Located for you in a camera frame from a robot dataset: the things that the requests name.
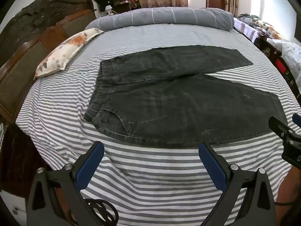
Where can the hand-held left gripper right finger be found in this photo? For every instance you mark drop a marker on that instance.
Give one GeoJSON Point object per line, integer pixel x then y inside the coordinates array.
{"type": "Point", "coordinates": [211, 164]}

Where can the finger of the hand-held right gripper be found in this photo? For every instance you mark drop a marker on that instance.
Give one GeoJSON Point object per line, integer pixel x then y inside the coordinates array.
{"type": "Point", "coordinates": [296, 119]}
{"type": "Point", "coordinates": [278, 126]}

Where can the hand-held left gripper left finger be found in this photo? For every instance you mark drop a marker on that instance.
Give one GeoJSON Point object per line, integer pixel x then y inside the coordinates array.
{"type": "Point", "coordinates": [90, 163]}

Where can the dark denim pants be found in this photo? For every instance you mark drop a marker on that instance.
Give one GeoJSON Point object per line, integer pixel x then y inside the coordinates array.
{"type": "Point", "coordinates": [164, 103]}

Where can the person's right forearm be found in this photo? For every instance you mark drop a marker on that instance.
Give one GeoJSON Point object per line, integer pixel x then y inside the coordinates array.
{"type": "Point", "coordinates": [288, 183]}

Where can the red box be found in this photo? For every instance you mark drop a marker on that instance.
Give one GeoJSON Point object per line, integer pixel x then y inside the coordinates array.
{"type": "Point", "coordinates": [280, 66]}

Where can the grey white striped bed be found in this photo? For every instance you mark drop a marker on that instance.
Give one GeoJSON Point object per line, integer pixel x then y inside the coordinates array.
{"type": "Point", "coordinates": [152, 169]}

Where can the floral pillow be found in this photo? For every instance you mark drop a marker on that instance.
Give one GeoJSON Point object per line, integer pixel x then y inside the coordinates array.
{"type": "Point", "coordinates": [65, 49]}

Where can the dark wooden headboard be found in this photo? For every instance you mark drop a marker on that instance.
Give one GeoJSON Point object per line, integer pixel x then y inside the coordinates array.
{"type": "Point", "coordinates": [25, 51]}

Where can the small white lamp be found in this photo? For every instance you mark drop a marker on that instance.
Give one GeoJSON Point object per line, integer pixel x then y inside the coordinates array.
{"type": "Point", "coordinates": [108, 9]}

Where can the rolled grey checked duvet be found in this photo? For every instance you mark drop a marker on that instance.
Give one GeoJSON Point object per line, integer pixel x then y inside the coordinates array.
{"type": "Point", "coordinates": [164, 16]}

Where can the black wall television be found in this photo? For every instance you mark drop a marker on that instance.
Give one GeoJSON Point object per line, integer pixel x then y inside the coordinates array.
{"type": "Point", "coordinates": [298, 29]}

